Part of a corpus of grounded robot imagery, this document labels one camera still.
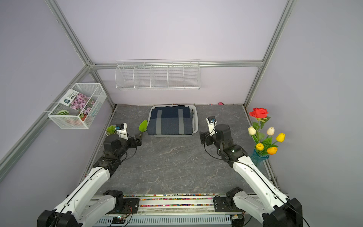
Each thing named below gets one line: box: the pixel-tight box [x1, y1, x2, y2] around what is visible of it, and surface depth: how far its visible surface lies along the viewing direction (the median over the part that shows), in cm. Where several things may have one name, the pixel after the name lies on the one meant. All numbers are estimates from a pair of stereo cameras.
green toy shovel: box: [138, 119, 148, 138], surface depth 108 cm
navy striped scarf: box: [146, 105, 194, 136], surface depth 93 cm
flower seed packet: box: [59, 88, 96, 115], surface depth 76 cm
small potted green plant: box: [104, 124, 118, 137], surface depth 96 cm
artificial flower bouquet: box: [248, 107, 286, 156], surface depth 69 cm
